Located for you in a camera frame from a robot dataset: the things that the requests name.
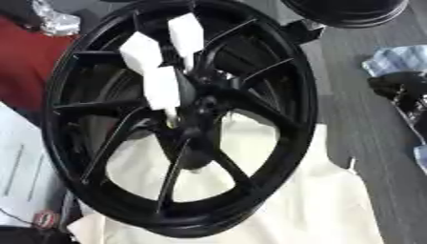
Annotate black spoked wheel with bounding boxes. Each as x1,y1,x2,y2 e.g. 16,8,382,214
41,0,320,239

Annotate black round tyre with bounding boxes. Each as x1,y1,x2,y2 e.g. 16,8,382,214
278,0,413,30

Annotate black bag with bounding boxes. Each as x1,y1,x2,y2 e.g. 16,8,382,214
365,71,427,146

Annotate red round sticker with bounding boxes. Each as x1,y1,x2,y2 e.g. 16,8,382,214
31,209,62,231

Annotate blue white checked cloth bundle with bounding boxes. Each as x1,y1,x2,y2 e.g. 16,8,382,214
360,44,427,78

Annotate white flat panel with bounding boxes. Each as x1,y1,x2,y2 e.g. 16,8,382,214
0,101,71,227

